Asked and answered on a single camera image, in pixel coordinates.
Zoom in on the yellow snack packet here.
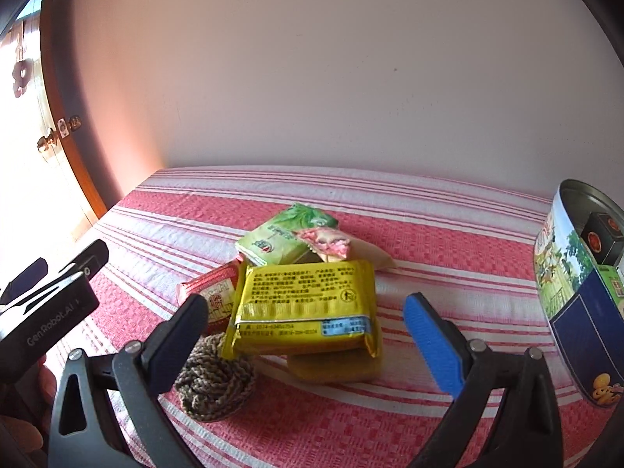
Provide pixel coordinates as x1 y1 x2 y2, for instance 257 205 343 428
220 261 382 358

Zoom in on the brown rope ball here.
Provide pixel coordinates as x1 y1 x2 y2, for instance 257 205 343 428
174 332 257 422

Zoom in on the red white striped blanket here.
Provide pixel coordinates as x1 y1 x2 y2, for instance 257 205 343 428
44 166 624 468

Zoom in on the black tin box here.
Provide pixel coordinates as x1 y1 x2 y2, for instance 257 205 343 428
580 212 624 266

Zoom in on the red snack packet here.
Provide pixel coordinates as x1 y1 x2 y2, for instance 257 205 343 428
176 261 241 335

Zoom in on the pink flower snack packet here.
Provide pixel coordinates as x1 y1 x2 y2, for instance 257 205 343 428
294 227 397 271

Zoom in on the leaf print green tissue pack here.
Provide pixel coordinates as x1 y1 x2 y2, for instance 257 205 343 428
235 203 339 266

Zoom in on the brass door knob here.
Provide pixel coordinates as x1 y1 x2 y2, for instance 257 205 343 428
38 129 62 154

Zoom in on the round printed tin container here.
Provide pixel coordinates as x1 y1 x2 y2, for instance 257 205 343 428
534 179 624 408

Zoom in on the person's left hand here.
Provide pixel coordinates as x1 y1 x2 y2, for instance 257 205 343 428
0 351 62 432

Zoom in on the yellow sponge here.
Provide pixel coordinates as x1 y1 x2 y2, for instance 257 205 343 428
287 348 381 383

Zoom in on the wooden door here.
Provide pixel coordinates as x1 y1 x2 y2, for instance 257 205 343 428
0 0 109 254

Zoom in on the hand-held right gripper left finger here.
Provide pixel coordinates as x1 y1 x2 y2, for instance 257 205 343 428
48 293 209 468

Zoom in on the brown hanging door decoration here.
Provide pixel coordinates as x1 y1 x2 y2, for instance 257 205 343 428
12 58 35 96

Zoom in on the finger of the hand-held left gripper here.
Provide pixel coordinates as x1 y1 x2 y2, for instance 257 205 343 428
58 240 109 281
0 257 50 303

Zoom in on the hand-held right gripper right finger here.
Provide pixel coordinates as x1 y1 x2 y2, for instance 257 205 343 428
402 292 564 468

